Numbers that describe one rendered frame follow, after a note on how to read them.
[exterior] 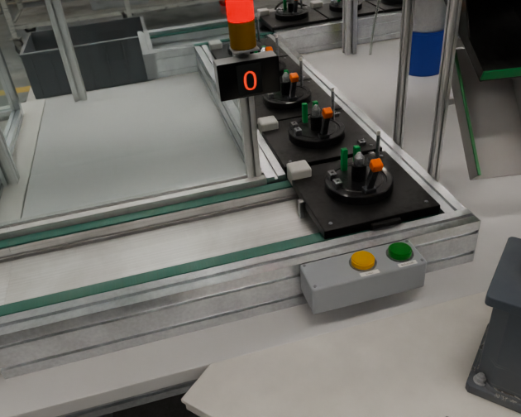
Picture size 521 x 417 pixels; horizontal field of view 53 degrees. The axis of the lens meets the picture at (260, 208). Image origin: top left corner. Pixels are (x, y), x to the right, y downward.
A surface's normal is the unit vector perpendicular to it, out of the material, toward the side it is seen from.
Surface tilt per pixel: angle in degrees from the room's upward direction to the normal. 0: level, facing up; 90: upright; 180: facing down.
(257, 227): 0
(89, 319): 90
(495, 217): 0
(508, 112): 45
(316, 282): 0
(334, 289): 90
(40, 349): 90
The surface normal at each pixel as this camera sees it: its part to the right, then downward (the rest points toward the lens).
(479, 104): 0.00, -0.18
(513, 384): -0.54, 0.51
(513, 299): -0.08, -0.82
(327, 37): 0.26, 0.53
